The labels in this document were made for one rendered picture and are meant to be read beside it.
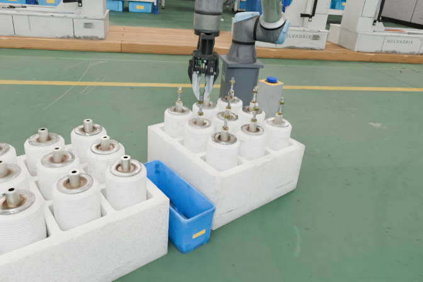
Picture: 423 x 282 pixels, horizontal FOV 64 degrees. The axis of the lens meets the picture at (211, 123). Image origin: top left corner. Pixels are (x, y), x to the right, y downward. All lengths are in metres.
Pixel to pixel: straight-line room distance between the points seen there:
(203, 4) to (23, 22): 2.39
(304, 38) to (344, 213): 2.40
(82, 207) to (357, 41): 3.28
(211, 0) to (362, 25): 2.95
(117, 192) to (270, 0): 1.01
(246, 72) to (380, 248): 0.96
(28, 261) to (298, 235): 0.71
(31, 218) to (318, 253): 0.73
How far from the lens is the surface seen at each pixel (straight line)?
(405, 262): 1.15
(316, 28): 3.53
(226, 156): 0.96
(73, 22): 3.09
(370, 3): 3.77
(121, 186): 0.80
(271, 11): 1.52
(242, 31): 1.65
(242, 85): 1.68
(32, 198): 0.77
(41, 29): 3.15
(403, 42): 4.03
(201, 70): 0.95
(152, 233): 0.88
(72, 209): 0.78
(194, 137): 1.04
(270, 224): 1.10
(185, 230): 0.90
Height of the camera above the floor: 0.69
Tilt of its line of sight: 24 degrees down
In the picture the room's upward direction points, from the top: 5 degrees clockwise
